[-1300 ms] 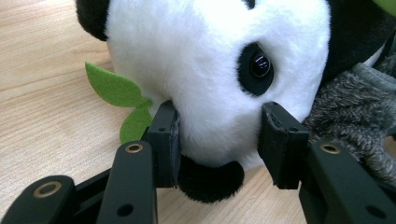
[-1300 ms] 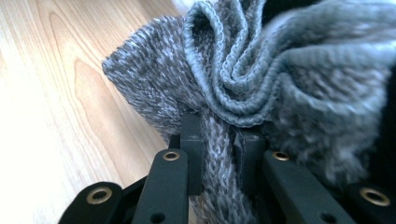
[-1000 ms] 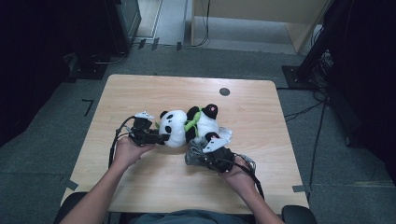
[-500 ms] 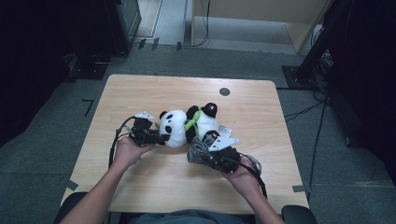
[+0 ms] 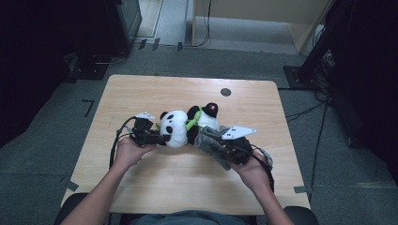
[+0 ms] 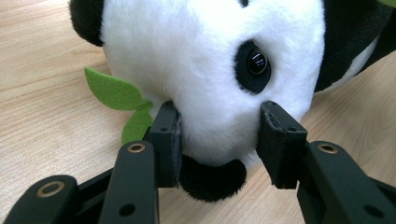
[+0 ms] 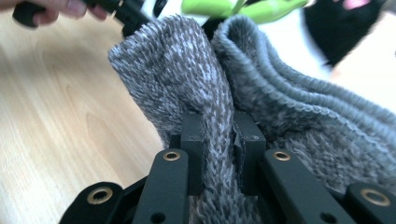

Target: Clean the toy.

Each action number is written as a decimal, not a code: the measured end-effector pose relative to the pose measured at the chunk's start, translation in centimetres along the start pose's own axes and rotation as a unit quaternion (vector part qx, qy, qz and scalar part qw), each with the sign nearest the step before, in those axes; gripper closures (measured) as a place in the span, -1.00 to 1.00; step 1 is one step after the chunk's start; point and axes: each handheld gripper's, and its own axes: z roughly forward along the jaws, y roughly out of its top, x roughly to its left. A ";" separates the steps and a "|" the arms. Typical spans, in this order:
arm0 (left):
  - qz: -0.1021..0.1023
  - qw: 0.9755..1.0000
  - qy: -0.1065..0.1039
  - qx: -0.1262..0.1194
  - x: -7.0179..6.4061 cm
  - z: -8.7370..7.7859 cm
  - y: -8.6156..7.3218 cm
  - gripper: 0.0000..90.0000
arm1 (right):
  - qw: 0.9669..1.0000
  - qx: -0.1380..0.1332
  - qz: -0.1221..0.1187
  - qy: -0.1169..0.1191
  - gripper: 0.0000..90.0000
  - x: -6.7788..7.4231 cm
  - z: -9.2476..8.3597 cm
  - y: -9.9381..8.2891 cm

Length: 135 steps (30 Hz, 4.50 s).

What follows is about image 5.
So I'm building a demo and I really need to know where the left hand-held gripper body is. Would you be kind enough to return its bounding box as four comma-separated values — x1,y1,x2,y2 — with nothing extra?
130,112,158,147

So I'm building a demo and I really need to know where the dark cabinet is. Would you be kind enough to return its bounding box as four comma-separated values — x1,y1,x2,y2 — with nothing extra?
104,0,144,55

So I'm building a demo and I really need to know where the black hanging cable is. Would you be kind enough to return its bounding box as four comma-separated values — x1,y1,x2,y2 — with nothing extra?
191,0,212,48

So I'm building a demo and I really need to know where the black floor cable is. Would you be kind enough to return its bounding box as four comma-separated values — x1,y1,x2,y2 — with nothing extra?
285,90,329,123
309,102,328,191

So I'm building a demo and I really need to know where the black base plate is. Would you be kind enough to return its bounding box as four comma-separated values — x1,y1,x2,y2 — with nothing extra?
69,60,109,81

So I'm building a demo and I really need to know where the panda plush toy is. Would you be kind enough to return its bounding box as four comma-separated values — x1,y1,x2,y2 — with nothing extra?
155,102,222,149

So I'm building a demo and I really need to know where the black metal stand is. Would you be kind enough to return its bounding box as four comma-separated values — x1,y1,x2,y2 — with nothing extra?
283,0,345,90

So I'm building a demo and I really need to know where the person's left hand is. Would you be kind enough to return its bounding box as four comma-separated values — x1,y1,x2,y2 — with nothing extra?
114,138,158,172

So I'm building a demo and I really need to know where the grey cloth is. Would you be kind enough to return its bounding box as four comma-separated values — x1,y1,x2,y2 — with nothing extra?
193,125,234,172

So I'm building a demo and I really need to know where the grey floor tape strip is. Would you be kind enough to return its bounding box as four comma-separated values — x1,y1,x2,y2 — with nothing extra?
294,185,314,194

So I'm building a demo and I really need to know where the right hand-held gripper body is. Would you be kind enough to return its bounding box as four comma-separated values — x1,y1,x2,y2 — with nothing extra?
219,126,257,166

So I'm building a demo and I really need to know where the beige wooden cabinet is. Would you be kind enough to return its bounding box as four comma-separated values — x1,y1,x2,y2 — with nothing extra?
191,0,332,54

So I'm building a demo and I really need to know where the dark curtain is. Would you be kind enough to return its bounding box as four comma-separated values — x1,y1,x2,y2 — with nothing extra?
0,0,73,148
328,0,398,186

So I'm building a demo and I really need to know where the left hand-held gripper black cable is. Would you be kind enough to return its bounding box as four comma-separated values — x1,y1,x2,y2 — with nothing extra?
108,115,139,170

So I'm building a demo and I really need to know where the person's right hand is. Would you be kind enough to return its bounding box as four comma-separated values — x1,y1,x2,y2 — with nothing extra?
229,151,273,195

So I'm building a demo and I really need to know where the person's blue-grey shirt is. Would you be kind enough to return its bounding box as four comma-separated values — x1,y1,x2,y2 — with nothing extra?
130,209,248,225

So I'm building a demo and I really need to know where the right hand-held gripper black cable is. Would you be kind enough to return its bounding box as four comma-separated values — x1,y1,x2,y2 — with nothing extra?
250,143,276,193

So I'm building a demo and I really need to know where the hand-held gripper black cable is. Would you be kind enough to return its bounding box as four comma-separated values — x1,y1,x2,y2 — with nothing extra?
250,143,276,193
108,115,139,170

